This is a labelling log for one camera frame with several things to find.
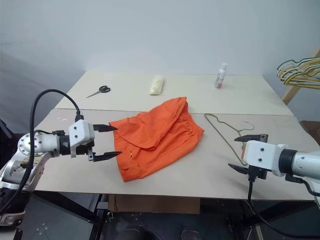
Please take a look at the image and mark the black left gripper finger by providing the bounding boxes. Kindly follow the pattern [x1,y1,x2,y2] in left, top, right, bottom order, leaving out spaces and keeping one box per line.
[89,150,123,163]
[93,123,119,133]

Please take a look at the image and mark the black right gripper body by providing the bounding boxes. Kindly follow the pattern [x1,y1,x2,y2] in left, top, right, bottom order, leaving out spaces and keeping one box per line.
[246,166,268,182]

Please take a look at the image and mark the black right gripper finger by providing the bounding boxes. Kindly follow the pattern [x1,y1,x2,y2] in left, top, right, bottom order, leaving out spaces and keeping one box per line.
[227,163,250,176]
[234,133,270,144]

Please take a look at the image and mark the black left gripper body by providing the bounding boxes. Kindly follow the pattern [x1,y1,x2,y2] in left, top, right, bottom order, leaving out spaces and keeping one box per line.
[74,140,97,162]

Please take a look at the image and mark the olive green wire hanger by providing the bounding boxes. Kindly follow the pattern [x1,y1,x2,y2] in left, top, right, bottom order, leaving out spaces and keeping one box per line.
[204,112,256,167]

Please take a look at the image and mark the orange shorts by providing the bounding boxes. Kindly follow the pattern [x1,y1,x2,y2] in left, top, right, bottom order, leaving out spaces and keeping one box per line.
[108,96,206,183]

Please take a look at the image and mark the wooden hanger rack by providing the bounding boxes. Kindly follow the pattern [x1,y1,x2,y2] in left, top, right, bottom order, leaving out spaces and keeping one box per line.
[281,47,320,103]

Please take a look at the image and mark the open cardboard box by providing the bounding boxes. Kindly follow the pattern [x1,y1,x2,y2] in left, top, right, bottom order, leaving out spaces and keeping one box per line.
[299,120,320,146]

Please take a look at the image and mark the cream folded cloth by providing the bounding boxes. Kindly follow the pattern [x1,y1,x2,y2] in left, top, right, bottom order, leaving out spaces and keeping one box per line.
[147,75,166,96]

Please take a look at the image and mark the white spray bottle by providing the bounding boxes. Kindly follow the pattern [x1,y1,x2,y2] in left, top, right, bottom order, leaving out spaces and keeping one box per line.
[213,62,229,90]

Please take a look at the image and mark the brown cardboard sheet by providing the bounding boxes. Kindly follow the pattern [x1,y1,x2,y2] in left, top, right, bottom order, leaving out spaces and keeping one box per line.
[108,194,201,215]

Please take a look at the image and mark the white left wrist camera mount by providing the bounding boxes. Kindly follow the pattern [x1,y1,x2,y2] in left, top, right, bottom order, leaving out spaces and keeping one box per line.
[68,120,96,159]

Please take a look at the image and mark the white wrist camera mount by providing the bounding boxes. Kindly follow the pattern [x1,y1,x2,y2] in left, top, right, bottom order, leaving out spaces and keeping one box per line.
[243,140,287,177]
[68,120,96,159]

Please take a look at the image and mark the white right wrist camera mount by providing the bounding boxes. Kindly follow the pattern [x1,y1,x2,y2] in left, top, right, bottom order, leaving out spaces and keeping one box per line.
[243,140,287,177]

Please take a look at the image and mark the black handled scissors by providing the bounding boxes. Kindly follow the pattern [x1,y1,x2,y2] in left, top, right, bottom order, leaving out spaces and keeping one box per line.
[85,84,112,99]

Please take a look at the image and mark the black metal table frame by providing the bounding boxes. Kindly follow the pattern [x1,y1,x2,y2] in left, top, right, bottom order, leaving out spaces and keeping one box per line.
[22,191,320,240]

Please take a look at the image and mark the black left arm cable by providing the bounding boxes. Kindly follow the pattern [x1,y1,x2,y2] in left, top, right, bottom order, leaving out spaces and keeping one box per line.
[0,89,85,216]

